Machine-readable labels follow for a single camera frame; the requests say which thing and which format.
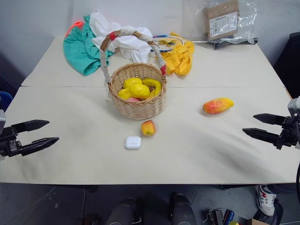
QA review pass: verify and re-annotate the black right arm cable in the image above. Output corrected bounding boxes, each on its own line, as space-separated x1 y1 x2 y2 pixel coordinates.
295 161 300 207

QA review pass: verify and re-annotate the white cloth garment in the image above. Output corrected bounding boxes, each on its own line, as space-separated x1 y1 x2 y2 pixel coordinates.
89 11 153 64

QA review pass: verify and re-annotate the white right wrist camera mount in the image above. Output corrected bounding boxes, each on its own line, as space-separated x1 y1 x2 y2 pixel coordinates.
287 96 300 117

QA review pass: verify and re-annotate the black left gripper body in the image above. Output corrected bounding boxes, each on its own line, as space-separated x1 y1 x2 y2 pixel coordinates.
0 126 23 158

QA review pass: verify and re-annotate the blue round object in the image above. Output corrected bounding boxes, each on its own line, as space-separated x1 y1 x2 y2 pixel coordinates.
0 91 13 111

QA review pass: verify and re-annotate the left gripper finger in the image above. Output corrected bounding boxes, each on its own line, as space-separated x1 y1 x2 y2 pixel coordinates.
20 137 60 157
11 120 50 134

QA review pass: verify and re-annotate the white red sneaker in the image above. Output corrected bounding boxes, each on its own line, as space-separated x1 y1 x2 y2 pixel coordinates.
255 184 276 217

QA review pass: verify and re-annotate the open cardboard box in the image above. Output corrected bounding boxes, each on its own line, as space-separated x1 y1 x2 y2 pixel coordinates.
247 217 270 225

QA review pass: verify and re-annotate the yellow cloth garment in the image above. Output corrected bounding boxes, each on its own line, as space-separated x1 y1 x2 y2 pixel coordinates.
160 32 195 76

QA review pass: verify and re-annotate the yellow banana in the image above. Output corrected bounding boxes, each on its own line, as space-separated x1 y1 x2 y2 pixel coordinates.
142 77 163 100

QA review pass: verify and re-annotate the brown cardboard parcel with label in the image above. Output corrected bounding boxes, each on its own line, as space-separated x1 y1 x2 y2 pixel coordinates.
202 0 240 41

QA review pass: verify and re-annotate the black tool pile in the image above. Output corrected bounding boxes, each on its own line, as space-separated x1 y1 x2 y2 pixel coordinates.
205 208 235 225

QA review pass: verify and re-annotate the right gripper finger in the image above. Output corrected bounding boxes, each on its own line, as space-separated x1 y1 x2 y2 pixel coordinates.
253 113 285 126
242 127 282 147

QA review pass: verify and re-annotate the dark rounded shape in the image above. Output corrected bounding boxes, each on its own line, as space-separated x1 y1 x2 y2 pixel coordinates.
169 192 197 225
103 196 144 225

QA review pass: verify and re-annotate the yellow lemon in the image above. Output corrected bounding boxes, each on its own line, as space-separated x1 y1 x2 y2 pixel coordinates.
123 77 143 90
117 88 133 100
129 83 151 99

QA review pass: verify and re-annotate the cardboard box in plastic bag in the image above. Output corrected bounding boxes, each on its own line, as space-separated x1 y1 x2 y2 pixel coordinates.
202 0 258 45

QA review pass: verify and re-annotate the small red yellow apple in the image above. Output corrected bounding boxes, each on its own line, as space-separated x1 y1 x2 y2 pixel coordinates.
141 120 157 137

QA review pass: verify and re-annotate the orange drawstring cord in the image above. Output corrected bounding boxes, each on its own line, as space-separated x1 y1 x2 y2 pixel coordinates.
64 21 85 37

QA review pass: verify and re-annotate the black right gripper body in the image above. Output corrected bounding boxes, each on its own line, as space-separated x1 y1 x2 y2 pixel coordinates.
276 114 300 150

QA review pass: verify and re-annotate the red yellow mango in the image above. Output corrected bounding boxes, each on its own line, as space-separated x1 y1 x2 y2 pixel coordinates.
202 97 234 115

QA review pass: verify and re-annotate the teal cloth garment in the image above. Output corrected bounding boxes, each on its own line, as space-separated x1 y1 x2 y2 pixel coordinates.
63 15 114 76

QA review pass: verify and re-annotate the black chair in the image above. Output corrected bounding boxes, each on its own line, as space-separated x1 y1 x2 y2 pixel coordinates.
273 31 300 99

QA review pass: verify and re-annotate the badminton racket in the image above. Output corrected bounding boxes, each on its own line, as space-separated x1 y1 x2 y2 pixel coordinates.
150 34 213 53

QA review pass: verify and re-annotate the wicker basket with taped handle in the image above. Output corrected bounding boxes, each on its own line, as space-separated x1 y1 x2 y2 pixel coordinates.
100 28 168 120

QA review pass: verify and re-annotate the white earbud case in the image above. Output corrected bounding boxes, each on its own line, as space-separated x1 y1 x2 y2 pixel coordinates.
124 136 143 150

